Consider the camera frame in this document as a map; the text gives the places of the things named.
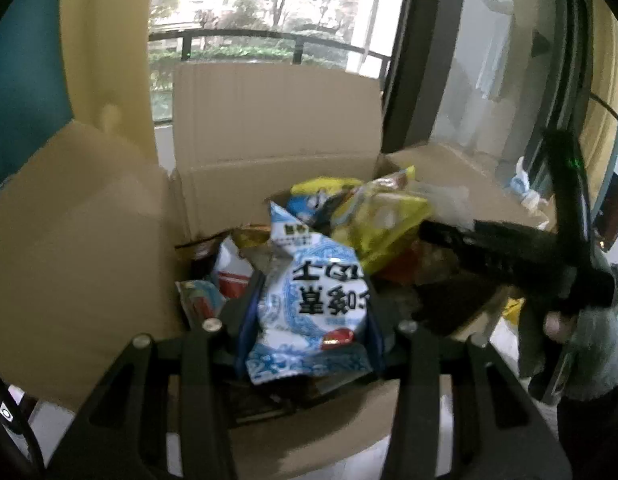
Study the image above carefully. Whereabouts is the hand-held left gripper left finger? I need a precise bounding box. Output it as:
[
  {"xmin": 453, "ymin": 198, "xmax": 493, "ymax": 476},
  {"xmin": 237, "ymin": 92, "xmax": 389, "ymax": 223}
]
[{"xmin": 46, "ymin": 270, "xmax": 265, "ymax": 480}]

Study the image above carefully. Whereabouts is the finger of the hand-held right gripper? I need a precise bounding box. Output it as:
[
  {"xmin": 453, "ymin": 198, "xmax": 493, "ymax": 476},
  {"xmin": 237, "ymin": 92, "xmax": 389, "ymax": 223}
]
[
  {"xmin": 411, "ymin": 279, "xmax": 497, "ymax": 337},
  {"xmin": 418, "ymin": 217, "xmax": 477, "ymax": 261}
]

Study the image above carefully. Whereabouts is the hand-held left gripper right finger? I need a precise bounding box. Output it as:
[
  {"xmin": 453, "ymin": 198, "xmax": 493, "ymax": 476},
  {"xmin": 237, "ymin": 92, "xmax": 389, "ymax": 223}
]
[{"xmin": 364, "ymin": 292, "xmax": 572, "ymax": 480}]

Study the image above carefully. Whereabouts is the yellow translucent snack bag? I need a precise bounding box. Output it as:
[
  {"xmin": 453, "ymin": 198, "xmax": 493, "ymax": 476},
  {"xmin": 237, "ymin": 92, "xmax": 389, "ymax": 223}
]
[{"xmin": 330, "ymin": 172, "xmax": 432, "ymax": 276}]

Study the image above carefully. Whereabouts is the blue white snack bag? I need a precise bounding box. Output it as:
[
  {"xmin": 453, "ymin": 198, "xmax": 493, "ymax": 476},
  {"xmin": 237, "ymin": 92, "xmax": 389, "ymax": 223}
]
[{"xmin": 245, "ymin": 200, "xmax": 375, "ymax": 386}]

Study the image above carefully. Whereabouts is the cardboard box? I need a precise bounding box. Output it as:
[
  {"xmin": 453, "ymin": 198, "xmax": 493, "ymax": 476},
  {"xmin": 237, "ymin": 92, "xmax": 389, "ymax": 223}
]
[{"xmin": 0, "ymin": 60, "xmax": 555, "ymax": 480}]

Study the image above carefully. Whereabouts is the person's right forearm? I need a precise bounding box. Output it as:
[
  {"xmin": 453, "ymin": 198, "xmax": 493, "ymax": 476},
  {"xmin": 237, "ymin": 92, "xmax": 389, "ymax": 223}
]
[{"xmin": 564, "ymin": 265, "xmax": 618, "ymax": 403}]

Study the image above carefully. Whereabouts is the person's right hand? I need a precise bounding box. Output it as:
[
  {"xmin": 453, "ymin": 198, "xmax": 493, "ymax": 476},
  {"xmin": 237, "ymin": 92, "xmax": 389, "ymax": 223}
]
[{"xmin": 543, "ymin": 309, "xmax": 575, "ymax": 345}]

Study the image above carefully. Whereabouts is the orange snack packet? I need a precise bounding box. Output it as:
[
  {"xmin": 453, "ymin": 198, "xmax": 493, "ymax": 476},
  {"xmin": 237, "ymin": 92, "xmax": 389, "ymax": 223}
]
[{"xmin": 374, "ymin": 242, "xmax": 440, "ymax": 286}]

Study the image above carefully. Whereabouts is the blue red snack packet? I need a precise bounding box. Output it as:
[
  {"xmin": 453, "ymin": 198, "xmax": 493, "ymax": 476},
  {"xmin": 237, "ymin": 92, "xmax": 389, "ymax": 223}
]
[{"xmin": 175, "ymin": 279, "xmax": 226, "ymax": 331}]

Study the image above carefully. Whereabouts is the red white snack packet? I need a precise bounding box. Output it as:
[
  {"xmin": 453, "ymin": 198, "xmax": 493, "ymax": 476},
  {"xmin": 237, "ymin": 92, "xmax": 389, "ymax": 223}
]
[{"xmin": 211, "ymin": 237, "xmax": 255, "ymax": 301}]

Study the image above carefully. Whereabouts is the crumpled white tissue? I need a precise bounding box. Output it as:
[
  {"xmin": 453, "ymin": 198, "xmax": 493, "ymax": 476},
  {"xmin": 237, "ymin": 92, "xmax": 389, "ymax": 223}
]
[{"xmin": 509, "ymin": 157, "xmax": 550, "ymax": 211}]

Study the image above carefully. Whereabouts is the brown snack packet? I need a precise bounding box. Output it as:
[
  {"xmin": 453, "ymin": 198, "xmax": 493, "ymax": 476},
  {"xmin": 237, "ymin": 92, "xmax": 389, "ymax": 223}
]
[{"xmin": 231, "ymin": 225, "xmax": 275, "ymax": 261}]

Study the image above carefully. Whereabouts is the yellow blue snack packet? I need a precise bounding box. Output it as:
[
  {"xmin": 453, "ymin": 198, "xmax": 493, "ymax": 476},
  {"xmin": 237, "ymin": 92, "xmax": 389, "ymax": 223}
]
[{"xmin": 287, "ymin": 176, "xmax": 365, "ymax": 228}]

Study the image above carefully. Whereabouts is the yellow curtain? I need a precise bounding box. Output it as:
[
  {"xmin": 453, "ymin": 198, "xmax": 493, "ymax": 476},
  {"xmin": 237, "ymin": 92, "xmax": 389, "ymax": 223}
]
[
  {"xmin": 59, "ymin": 0, "xmax": 157, "ymax": 161},
  {"xmin": 584, "ymin": 0, "xmax": 618, "ymax": 181}
]

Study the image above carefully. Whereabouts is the black balcony railing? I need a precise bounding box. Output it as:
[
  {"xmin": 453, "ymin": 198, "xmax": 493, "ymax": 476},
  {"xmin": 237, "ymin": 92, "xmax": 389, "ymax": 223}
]
[{"xmin": 148, "ymin": 29, "xmax": 392, "ymax": 81}]

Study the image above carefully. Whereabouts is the teal curtain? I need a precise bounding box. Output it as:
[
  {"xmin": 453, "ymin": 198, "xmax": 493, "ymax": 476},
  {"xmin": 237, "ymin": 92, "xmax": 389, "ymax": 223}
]
[{"xmin": 0, "ymin": 0, "xmax": 74, "ymax": 186}]

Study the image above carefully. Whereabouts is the black window frame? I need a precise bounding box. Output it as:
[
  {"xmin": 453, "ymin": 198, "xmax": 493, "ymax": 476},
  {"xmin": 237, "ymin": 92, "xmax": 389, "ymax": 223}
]
[{"xmin": 381, "ymin": 0, "xmax": 465, "ymax": 153}]

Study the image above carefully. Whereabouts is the black cable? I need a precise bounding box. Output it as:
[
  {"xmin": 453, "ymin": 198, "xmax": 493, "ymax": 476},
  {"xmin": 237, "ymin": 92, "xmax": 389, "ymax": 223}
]
[{"xmin": 0, "ymin": 360, "xmax": 46, "ymax": 480}]

